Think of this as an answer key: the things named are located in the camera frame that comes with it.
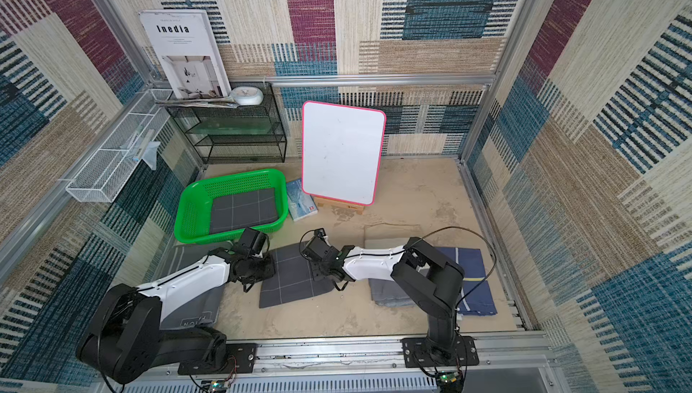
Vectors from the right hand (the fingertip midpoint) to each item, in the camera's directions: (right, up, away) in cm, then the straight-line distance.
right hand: (317, 265), depth 90 cm
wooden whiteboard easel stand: (+2, +20, +12) cm, 23 cm away
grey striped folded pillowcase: (-46, +3, +2) cm, 46 cm away
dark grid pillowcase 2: (-8, -3, -2) cm, 9 cm away
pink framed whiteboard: (+8, +38, +2) cm, 39 cm away
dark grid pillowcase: (-29, +17, +13) cm, 36 cm away
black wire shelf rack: (-23, +45, +4) cm, 51 cm away
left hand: (-14, -1, -1) cm, 14 cm away
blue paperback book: (-8, +19, +15) cm, 25 cm away
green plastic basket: (-47, +20, +11) cm, 52 cm away
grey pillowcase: (+22, -6, -7) cm, 24 cm away
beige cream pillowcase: (+23, +9, +7) cm, 25 cm away
